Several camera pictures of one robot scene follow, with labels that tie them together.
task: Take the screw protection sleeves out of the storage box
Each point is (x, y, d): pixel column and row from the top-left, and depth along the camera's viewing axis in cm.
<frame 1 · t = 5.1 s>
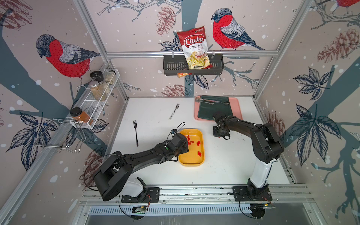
left hand: (188, 144, 86), fingers open
right hand: (217, 133, 98), fingers closed
yellow plastic storage box: (195, 157, 89), on the table
silver fork: (176, 107, 116), on the table
black fork: (135, 124, 106), on the table
pink plastic tray: (235, 105, 116), on the table
dark green cloth napkin: (206, 111, 112), on the table
iridescent metal spoon: (198, 99, 121), point 2 cm above the table
small snack packet: (182, 74, 92), point 33 cm above the table
red protection sleeve: (198, 143, 95), on the table
red protection sleeve 2: (199, 153, 90), on the table

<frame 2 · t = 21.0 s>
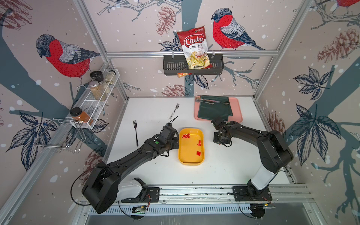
left hand: (179, 139, 84), fingers open
right hand: (217, 140, 94), fingers closed
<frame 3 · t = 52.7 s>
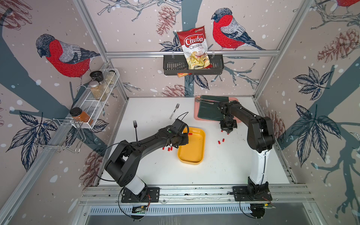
left hand: (190, 138, 87), fingers closed
right hand: (226, 130, 95), fingers closed
red protection sleeve: (168, 149, 92), on the table
red protection sleeve 3: (219, 143, 95), on the table
red protection sleeve 4: (223, 140, 97), on the table
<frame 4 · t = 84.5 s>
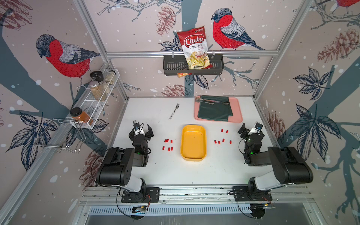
left hand: (143, 124, 90), fingers open
right hand: (250, 124, 90), fingers open
yellow plastic storage box: (193, 143, 95), on the table
red protection sleeve 5: (166, 140, 97), on the table
red protection sleeve 6: (168, 140, 97), on the table
red protection sleeve 8: (221, 130, 102), on the table
red protection sleeve 9: (227, 131, 101), on the table
red protection sleeve 10: (219, 142, 96), on the table
